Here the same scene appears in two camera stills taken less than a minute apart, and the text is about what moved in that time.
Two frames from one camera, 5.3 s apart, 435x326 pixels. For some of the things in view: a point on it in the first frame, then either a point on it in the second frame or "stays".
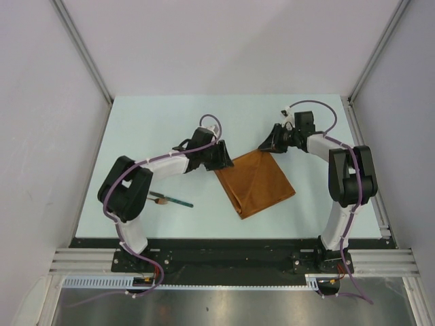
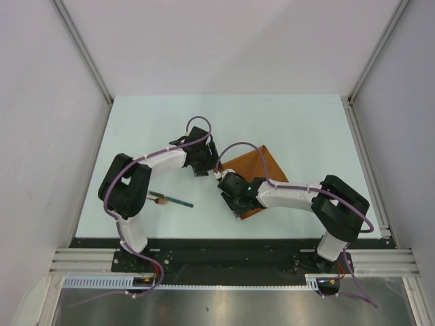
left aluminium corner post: x=81 y=47 stays
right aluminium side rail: x=376 y=205 stays
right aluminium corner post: x=402 y=8 stays
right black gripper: x=273 y=144 -> x=236 y=211
